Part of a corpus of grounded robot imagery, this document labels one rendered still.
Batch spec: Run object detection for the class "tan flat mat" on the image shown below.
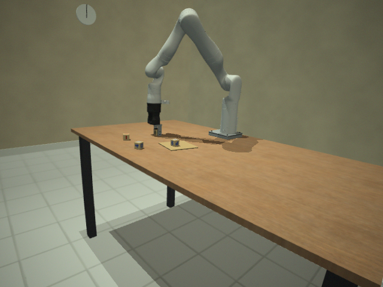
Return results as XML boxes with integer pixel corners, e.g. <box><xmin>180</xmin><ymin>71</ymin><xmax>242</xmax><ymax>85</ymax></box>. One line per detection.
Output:
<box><xmin>159</xmin><ymin>141</ymin><xmax>198</xmax><ymax>151</ymax></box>

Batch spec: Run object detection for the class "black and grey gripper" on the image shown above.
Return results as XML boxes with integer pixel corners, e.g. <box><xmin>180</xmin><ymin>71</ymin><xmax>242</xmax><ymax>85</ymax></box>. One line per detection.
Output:
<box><xmin>147</xmin><ymin>94</ymin><xmax>169</xmax><ymax>136</ymax></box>

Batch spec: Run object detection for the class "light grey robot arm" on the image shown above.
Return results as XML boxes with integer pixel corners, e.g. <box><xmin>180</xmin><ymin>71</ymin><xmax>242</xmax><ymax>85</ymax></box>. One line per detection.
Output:
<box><xmin>145</xmin><ymin>8</ymin><xmax>242</xmax><ymax>134</ymax></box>

